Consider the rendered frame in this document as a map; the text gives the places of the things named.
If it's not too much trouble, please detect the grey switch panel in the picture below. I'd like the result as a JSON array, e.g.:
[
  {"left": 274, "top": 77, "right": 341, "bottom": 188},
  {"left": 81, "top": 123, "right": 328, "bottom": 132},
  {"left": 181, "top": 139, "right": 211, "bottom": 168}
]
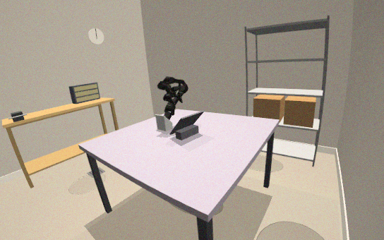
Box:
[{"left": 170, "top": 110, "right": 204, "bottom": 140}]

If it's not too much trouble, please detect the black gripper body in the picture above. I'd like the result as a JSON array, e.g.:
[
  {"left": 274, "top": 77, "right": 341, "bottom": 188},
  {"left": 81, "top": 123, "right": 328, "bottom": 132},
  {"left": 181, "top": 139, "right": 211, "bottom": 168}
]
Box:
[{"left": 163, "top": 88, "right": 183, "bottom": 101}]

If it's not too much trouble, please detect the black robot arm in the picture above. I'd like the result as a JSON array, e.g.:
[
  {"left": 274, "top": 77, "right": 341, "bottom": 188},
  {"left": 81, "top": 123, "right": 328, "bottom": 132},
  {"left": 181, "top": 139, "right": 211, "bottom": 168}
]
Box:
[{"left": 157, "top": 76, "right": 188, "bottom": 120}]

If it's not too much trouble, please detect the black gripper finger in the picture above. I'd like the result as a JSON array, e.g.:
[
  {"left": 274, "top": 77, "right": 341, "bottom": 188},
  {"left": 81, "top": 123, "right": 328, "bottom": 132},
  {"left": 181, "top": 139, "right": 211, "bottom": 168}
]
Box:
[
  {"left": 166, "top": 95, "right": 175, "bottom": 104},
  {"left": 177, "top": 94, "right": 183, "bottom": 103}
]

